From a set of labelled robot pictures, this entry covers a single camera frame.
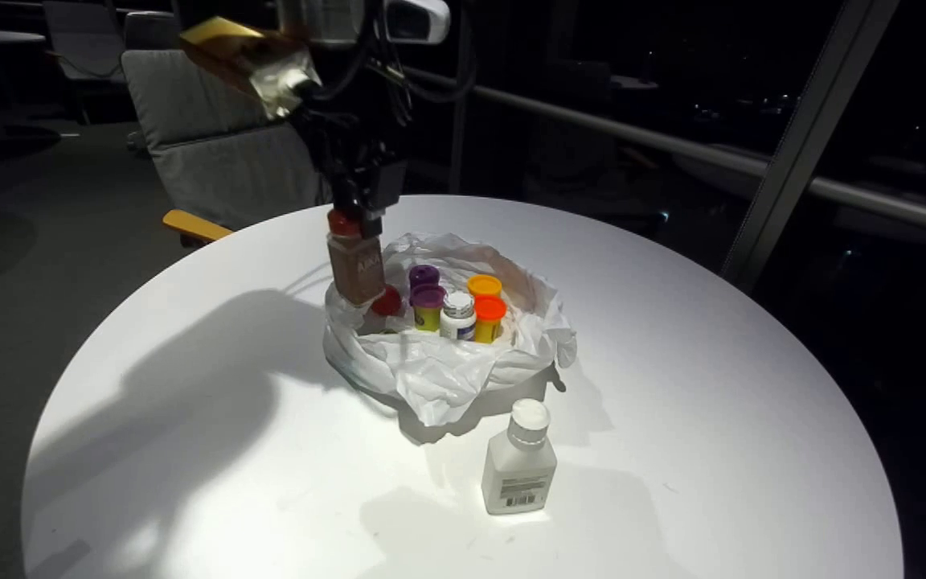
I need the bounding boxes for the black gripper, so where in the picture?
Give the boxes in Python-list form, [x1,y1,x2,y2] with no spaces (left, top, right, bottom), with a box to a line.
[294,55,412,239]

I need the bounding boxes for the red lid spice jar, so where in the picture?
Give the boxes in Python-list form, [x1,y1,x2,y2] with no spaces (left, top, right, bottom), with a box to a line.
[327,226,385,304]

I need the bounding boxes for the purple lid play-doh can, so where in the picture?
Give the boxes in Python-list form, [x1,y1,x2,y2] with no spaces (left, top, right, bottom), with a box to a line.
[412,285,444,330]
[407,264,439,285]

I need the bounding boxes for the small grey lid pill bottle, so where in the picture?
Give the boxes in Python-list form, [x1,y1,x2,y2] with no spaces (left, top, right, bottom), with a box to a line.
[439,294,475,342]

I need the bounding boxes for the orange-red lid play-doh can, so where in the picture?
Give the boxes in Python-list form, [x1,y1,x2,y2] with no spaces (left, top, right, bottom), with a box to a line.
[471,296,507,345]

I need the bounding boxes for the white square plastic bottle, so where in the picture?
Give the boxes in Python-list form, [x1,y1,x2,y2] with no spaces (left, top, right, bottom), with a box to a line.
[482,399,555,513]

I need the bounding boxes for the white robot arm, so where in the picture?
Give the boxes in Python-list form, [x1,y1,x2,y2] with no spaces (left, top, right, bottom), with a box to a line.
[277,0,449,239]

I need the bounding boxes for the red round object in bag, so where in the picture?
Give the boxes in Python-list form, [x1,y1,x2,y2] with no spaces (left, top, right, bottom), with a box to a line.
[371,285,406,319]

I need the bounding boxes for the yellow-orange lid play-doh can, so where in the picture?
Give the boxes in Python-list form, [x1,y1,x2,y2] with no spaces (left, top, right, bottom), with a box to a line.
[467,273,505,299]

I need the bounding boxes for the grey armchair wooden arms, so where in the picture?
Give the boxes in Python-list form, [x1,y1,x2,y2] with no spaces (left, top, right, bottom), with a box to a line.
[122,49,325,242]

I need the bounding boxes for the white plastic bag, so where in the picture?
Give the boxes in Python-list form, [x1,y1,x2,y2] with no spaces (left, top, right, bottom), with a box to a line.
[325,235,575,429]

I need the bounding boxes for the metal window railing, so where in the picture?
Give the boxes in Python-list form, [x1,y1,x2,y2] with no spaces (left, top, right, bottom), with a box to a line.
[407,61,926,245]

